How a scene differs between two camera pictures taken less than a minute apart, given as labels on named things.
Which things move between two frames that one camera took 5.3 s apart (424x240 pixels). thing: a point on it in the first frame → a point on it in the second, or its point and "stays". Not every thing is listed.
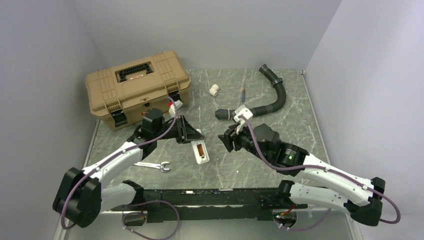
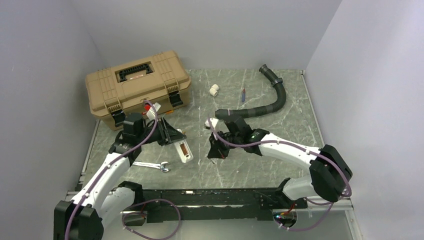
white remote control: (200, 150) → (183, 150)
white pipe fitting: (213, 90) stays
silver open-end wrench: (160, 166) stays
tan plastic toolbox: (118, 95) stays
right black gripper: (227, 138) → (216, 150)
